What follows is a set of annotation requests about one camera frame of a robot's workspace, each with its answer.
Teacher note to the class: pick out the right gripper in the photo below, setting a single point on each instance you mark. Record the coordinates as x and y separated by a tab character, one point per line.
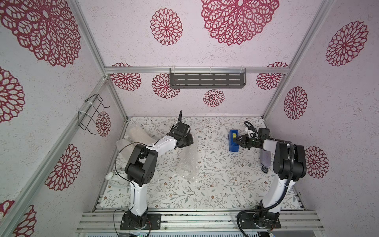
245	140

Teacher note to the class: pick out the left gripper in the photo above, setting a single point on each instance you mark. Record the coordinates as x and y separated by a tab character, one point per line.
190	136

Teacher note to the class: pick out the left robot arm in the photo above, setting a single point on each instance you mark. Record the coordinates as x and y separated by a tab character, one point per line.
141	167

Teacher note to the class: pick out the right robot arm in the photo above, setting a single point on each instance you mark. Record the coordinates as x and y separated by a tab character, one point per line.
289	165

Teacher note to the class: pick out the blue tape dispenser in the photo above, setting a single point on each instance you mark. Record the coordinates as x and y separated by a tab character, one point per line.
233	146

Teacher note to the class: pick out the white alarm clock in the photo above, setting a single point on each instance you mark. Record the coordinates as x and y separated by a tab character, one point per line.
117	178

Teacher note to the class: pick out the grey slotted wall shelf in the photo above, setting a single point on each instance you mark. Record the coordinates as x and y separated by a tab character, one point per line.
207	78

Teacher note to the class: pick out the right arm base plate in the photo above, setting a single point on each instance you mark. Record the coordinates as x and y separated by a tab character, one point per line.
260	220

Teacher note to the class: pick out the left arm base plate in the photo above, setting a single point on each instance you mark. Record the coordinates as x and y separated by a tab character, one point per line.
151	220

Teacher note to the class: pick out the black wire wall rack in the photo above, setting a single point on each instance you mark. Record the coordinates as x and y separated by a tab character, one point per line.
95	119

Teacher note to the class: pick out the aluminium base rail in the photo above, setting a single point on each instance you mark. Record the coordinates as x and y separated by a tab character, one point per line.
196	221

